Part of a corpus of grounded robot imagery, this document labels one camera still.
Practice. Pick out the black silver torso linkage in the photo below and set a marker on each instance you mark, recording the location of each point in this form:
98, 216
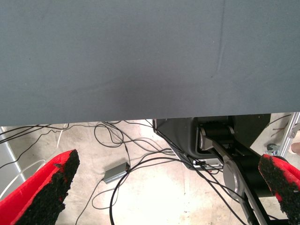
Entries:
253, 178

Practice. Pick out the aluminium profile frame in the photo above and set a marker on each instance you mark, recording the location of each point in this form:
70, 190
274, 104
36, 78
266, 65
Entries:
290, 131

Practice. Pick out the dark grey table cloth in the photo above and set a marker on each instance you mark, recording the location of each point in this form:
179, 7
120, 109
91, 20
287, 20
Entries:
140, 58

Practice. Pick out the grey metal adapter box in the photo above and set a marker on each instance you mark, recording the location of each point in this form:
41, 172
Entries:
114, 173

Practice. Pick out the grey caster wheel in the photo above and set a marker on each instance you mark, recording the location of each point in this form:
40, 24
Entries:
273, 148

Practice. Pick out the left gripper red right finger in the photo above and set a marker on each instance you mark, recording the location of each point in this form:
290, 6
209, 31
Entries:
286, 182

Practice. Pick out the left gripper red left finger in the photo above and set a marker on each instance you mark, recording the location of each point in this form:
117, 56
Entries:
35, 199

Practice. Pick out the black robot base chassis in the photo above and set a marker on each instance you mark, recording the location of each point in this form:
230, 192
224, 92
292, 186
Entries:
178, 136

